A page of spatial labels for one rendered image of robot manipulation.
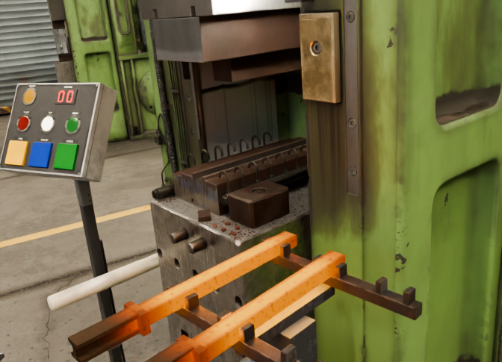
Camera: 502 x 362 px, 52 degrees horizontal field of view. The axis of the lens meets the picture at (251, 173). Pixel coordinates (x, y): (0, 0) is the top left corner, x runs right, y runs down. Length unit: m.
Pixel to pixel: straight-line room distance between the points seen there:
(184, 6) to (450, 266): 0.88
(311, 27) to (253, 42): 0.21
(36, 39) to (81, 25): 3.11
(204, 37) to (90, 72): 4.89
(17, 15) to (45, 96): 7.31
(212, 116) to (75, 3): 4.58
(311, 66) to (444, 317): 0.73
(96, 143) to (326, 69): 0.78
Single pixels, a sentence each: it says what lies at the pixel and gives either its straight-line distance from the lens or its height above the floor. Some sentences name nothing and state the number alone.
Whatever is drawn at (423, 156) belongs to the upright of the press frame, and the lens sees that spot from 1.03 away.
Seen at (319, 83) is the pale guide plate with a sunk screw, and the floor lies 1.22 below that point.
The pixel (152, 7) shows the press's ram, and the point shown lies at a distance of 1.28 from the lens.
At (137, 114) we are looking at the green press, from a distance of 6.00.
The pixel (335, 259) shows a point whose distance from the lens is 0.86.
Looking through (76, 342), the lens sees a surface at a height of 0.98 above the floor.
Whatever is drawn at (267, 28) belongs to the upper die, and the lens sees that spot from 1.24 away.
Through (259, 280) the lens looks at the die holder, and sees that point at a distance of 1.16.
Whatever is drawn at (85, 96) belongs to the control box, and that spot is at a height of 1.16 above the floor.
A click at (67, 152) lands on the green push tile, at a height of 1.02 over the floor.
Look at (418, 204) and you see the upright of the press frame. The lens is 1.05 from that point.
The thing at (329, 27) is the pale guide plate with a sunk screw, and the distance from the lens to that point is 1.01.
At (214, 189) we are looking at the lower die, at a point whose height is 0.98.
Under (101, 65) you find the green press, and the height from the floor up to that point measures 0.86.
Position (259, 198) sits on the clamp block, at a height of 0.98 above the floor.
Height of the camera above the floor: 1.38
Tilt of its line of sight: 18 degrees down
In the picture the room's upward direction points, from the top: 5 degrees counter-clockwise
